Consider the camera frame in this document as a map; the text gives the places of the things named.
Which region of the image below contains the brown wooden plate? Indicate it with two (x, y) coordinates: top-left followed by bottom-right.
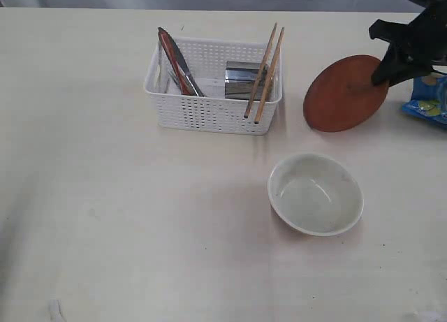
(303, 54), (389, 133)

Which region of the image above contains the red-brown wooden spoon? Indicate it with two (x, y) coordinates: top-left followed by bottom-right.
(158, 27), (190, 95)

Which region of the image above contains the wooden chopstick right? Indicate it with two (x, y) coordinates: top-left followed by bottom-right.
(254, 27), (285, 124)

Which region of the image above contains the silver metal fork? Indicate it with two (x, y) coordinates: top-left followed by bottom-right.
(168, 70), (182, 91)

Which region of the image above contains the blue chips bag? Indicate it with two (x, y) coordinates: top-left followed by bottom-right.
(401, 75), (446, 129)

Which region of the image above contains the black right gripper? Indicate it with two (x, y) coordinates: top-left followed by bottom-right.
(369, 0), (446, 85)

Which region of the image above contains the wooden chopstick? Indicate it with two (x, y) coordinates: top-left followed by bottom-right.
(244, 22), (277, 119)
(254, 27), (285, 124)

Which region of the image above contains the wooden chopstick left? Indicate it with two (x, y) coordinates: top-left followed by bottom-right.
(244, 22), (277, 119)

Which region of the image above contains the silver table knife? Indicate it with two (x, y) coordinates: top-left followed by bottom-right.
(171, 37), (205, 97)

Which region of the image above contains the white perforated plastic basket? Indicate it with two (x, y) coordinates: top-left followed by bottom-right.
(144, 36), (283, 136)

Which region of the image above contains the pale green ceramic bowl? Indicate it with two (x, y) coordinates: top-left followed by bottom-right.
(268, 154), (364, 237)

